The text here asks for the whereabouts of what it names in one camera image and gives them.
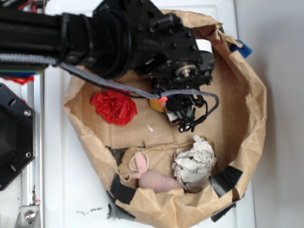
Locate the grey braided cable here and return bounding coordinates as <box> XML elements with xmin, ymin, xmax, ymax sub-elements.
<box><xmin>0</xmin><ymin>54</ymin><xmax>219</xmax><ymax>124</ymax></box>

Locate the metal corner bracket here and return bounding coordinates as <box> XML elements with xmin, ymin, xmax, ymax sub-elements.
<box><xmin>14</xmin><ymin>205</ymin><xmax>41</xmax><ymax>228</ymax></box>

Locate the crumpled white paper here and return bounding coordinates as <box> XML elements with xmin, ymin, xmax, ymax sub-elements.
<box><xmin>171</xmin><ymin>135</ymin><xmax>217</xmax><ymax>193</ymax></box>

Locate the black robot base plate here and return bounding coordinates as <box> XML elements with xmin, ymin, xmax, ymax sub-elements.
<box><xmin>0</xmin><ymin>83</ymin><xmax>33</xmax><ymax>191</ymax></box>

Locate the yellow sponge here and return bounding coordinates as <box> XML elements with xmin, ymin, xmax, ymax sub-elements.
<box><xmin>149</xmin><ymin>98</ymin><xmax>166</xmax><ymax>113</ymax></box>

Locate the pink plush toy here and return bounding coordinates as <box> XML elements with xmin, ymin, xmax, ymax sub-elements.
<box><xmin>122</xmin><ymin>152</ymin><xmax>181</xmax><ymax>193</ymax></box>

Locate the crumpled red paper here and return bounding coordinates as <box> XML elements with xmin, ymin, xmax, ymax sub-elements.
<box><xmin>91</xmin><ymin>90</ymin><xmax>138</xmax><ymax>126</ymax></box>

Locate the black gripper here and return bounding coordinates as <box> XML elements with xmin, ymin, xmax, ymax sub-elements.
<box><xmin>133</xmin><ymin>9</ymin><xmax>214</xmax><ymax>133</ymax></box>

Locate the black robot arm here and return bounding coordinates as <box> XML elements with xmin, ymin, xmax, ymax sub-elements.
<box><xmin>0</xmin><ymin>0</ymin><xmax>214</xmax><ymax>132</ymax></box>

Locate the aluminium frame rail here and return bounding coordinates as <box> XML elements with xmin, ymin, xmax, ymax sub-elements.
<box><xmin>21</xmin><ymin>73</ymin><xmax>44</xmax><ymax>228</ymax></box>

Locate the brown paper bag bin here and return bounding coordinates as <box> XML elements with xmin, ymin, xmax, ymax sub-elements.
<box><xmin>63</xmin><ymin>10</ymin><xmax>267</xmax><ymax>228</ymax></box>

